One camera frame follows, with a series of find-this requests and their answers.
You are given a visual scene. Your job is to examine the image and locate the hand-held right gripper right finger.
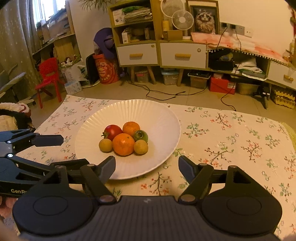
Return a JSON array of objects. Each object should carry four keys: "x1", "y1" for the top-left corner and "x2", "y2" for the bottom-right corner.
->
[{"x1": 178, "y1": 155, "x2": 252, "y2": 205}]

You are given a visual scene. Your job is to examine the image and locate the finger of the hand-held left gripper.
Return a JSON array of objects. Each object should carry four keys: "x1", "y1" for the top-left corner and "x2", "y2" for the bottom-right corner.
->
[
  {"x1": 0, "y1": 155, "x2": 89, "y2": 183},
  {"x1": 0, "y1": 129, "x2": 64, "y2": 158}
]

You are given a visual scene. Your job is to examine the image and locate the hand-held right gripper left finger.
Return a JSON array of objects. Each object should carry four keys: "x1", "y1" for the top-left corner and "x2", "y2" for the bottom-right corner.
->
[{"x1": 42, "y1": 156, "x2": 116, "y2": 205}]

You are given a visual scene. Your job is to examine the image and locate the tan round longan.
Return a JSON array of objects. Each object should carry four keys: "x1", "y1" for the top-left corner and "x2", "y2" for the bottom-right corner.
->
[
  {"x1": 134, "y1": 140, "x2": 149, "y2": 154},
  {"x1": 99, "y1": 138, "x2": 113, "y2": 153}
]

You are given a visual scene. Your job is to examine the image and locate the large orange mandarin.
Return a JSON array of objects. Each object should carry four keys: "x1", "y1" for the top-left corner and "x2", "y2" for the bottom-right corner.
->
[{"x1": 112, "y1": 133, "x2": 135, "y2": 156}]

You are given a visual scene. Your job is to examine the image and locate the red tomato with green calyx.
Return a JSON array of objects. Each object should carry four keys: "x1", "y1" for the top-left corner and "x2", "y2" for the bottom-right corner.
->
[{"x1": 102, "y1": 124, "x2": 123, "y2": 141}]

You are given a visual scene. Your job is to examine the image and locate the small dark green tomato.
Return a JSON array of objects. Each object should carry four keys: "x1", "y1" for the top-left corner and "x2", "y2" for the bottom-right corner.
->
[{"x1": 133, "y1": 130, "x2": 149, "y2": 142}]

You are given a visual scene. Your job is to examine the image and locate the small orange mandarin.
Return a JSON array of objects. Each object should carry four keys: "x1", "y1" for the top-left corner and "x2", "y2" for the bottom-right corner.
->
[{"x1": 122, "y1": 121, "x2": 141, "y2": 137}]

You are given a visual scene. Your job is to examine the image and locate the white ribbed plate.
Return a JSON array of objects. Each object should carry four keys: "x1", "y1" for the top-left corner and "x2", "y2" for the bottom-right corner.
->
[{"x1": 74, "y1": 99, "x2": 181, "y2": 180}]

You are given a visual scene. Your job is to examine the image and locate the person's left hand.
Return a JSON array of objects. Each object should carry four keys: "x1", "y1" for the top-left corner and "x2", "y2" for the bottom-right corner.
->
[{"x1": 0, "y1": 197, "x2": 18, "y2": 219}]

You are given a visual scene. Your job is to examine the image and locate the white fluffy cushion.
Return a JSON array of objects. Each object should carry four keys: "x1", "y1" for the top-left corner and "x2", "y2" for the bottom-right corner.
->
[{"x1": 0, "y1": 102, "x2": 35, "y2": 132}]

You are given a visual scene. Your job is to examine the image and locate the floral tablecloth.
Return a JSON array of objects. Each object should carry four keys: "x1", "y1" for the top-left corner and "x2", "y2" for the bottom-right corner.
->
[{"x1": 14, "y1": 95, "x2": 296, "y2": 241}]

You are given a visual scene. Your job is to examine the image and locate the tissue box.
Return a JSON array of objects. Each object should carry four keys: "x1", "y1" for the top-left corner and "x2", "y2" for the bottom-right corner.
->
[{"x1": 64, "y1": 81, "x2": 82, "y2": 95}]

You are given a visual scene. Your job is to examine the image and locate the red plastic chair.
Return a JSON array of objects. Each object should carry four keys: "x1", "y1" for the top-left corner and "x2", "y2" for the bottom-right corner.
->
[{"x1": 35, "y1": 57, "x2": 63, "y2": 109}]

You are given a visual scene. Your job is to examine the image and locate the grey chair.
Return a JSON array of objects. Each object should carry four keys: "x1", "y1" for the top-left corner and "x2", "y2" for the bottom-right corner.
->
[{"x1": 0, "y1": 64, "x2": 35, "y2": 105}]

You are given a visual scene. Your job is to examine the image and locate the large white carton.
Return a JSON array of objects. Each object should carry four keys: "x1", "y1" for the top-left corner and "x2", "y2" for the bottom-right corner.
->
[{"x1": 60, "y1": 62, "x2": 88, "y2": 82}]

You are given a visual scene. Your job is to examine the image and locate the black flat board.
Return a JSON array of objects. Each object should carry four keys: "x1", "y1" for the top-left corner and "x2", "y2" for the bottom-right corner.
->
[{"x1": 86, "y1": 54, "x2": 100, "y2": 85}]

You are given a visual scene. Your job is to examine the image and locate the clear plastic storage box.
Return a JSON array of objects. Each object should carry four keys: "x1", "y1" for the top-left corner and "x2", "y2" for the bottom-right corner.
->
[
  {"x1": 188, "y1": 72, "x2": 211, "y2": 89},
  {"x1": 134, "y1": 71, "x2": 149, "y2": 83},
  {"x1": 161, "y1": 71, "x2": 179, "y2": 85}
]

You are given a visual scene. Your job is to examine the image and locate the red box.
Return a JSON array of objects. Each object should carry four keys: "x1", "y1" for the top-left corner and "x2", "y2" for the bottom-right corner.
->
[{"x1": 209, "y1": 76, "x2": 236, "y2": 95}]

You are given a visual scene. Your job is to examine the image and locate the orange printed bucket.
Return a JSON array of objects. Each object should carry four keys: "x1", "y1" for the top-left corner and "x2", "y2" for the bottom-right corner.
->
[{"x1": 93, "y1": 53, "x2": 120, "y2": 84}]

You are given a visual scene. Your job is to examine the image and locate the beige patterned curtain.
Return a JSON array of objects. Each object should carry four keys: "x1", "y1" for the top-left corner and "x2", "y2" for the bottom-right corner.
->
[{"x1": 0, "y1": 0, "x2": 42, "y2": 98}]

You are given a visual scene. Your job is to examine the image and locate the black bag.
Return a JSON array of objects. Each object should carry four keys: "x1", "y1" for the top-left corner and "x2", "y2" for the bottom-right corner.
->
[{"x1": 209, "y1": 54, "x2": 234, "y2": 71}]

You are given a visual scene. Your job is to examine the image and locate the purple plush toy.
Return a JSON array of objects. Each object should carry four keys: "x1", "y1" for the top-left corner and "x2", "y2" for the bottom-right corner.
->
[{"x1": 94, "y1": 28, "x2": 116, "y2": 59}]

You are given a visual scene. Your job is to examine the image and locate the white drawer of short cabinet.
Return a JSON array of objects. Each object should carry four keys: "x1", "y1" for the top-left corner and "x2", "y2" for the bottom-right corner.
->
[{"x1": 160, "y1": 43, "x2": 206, "y2": 69}]

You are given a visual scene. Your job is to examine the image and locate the white drawer of tall cabinet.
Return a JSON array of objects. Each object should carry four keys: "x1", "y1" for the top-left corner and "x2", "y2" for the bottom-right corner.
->
[{"x1": 117, "y1": 43, "x2": 158, "y2": 66}]

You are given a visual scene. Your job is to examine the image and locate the pile of papers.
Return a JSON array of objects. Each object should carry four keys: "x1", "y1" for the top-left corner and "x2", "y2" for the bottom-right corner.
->
[{"x1": 236, "y1": 57, "x2": 266, "y2": 78}]

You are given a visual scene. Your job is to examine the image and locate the yellow egg tray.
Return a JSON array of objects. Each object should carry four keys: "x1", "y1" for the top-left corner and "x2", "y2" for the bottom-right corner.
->
[{"x1": 273, "y1": 89, "x2": 296, "y2": 109}]

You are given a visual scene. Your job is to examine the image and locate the long low wooden cabinet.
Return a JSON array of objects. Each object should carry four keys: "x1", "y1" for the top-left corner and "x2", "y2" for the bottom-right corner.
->
[{"x1": 207, "y1": 47, "x2": 296, "y2": 91}]

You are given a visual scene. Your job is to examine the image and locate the short wooden cabinet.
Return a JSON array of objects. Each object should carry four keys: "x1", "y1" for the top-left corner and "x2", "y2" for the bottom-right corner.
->
[{"x1": 158, "y1": 38, "x2": 208, "y2": 87}]

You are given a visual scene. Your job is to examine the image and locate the brown cardboard box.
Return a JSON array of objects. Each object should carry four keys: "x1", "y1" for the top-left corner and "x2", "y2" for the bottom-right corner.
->
[{"x1": 163, "y1": 30, "x2": 183, "y2": 42}]

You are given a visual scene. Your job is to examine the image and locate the white drawer of low cabinet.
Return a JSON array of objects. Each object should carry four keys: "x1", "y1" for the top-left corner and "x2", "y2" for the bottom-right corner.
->
[{"x1": 268, "y1": 62, "x2": 296, "y2": 90}]

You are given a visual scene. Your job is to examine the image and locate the pink patterned cloth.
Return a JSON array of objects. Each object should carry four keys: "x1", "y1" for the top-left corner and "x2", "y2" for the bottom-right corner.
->
[{"x1": 191, "y1": 32, "x2": 289, "y2": 64}]

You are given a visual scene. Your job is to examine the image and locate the white box with picture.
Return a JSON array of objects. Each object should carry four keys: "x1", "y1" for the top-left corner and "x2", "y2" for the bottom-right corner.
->
[{"x1": 112, "y1": 9, "x2": 125, "y2": 25}]

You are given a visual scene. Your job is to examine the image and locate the white desk fan with stand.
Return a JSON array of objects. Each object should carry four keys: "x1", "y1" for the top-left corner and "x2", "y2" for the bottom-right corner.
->
[{"x1": 172, "y1": 10, "x2": 194, "y2": 39}]

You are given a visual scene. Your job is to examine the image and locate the tall wooden shelf cabinet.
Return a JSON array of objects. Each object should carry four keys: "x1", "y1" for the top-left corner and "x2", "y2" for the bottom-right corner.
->
[{"x1": 108, "y1": 0, "x2": 160, "y2": 84}]

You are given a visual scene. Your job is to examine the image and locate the framed cat picture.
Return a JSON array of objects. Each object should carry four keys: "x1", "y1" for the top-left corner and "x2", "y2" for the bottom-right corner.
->
[{"x1": 188, "y1": 1, "x2": 220, "y2": 35}]

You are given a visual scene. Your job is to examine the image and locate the stack of newspapers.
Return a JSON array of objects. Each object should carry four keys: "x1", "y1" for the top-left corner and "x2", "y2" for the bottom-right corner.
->
[{"x1": 122, "y1": 6, "x2": 152, "y2": 22}]

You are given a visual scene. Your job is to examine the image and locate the white round fan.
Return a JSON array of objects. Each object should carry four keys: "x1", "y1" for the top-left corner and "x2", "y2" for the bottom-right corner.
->
[{"x1": 161, "y1": 0, "x2": 179, "y2": 18}]

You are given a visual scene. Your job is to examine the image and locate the black floor cable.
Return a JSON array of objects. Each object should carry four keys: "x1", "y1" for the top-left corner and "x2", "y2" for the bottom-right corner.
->
[{"x1": 125, "y1": 80, "x2": 186, "y2": 101}]

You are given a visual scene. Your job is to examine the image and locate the black socket cable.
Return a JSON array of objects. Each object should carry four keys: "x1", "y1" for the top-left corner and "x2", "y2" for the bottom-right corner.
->
[{"x1": 220, "y1": 27, "x2": 242, "y2": 112}]

